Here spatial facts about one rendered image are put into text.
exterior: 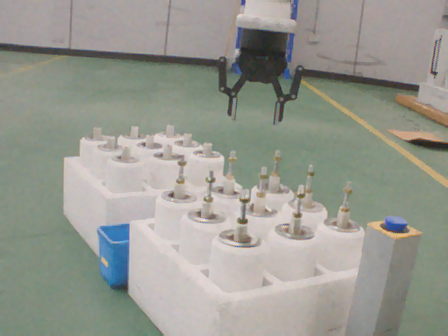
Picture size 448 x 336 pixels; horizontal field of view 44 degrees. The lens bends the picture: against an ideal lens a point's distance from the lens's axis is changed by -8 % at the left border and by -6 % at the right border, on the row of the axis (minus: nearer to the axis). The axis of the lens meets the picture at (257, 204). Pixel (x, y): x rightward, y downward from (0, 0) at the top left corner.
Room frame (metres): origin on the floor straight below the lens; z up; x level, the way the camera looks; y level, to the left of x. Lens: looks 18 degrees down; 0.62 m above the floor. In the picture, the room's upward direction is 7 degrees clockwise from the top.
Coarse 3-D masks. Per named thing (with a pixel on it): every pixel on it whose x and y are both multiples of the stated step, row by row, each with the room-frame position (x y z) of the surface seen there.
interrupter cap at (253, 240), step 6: (222, 234) 0.95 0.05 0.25; (228, 234) 0.96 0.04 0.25; (234, 234) 0.96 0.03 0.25; (252, 234) 0.97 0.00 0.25; (222, 240) 0.92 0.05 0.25; (228, 240) 0.93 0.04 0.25; (234, 240) 0.94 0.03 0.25; (246, 240) 0.94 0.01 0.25; (252, 240) 0.94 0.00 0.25; (258, 240) 0.94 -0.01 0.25; (234, 246) 0.91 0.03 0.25; (240, 246) 0.91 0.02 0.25; (246, 246) 0.91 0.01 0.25; (252, 246) 0.92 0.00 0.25
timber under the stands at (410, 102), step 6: (396, 96) 5.86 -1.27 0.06; (402, 96) 5.72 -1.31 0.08; (408, 96) 5.82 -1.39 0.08; (402, 102) 5.66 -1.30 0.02; (408, 102) 5.50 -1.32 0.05; (414, 102) 5.36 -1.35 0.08; (420, 102) 5.41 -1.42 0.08; (414, 108) 5.33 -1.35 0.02; (420, 108) 5.18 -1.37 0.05; (426, 108) 5.05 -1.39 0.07; (432, 108) 5.06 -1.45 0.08; (426, 114) 5.02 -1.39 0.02; (432, 114) 4.89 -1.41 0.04; (438, 114) 4.77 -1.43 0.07; (444, 114) 4.75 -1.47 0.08; (438, 120) 4.75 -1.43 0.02; (444, 120) 4.63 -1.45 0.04
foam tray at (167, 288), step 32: (160, 256) 1.02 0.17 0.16; (128, 288) 1.15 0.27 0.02; (160, 288) 1.02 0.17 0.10; (192, 288) 0.91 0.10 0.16; (256, 288) 0.90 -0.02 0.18; (288, 288) 0.92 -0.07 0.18; (320, 288) 0.96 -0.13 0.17; (352, 288) 1.01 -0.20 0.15; (160, 320) 1.01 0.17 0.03; (192, 320) 0.91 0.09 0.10; (224, 320) 0.84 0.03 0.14; (256, 320) 0.88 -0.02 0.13; (288, 320) 0.92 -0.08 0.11; (320, 320) 0.97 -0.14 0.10
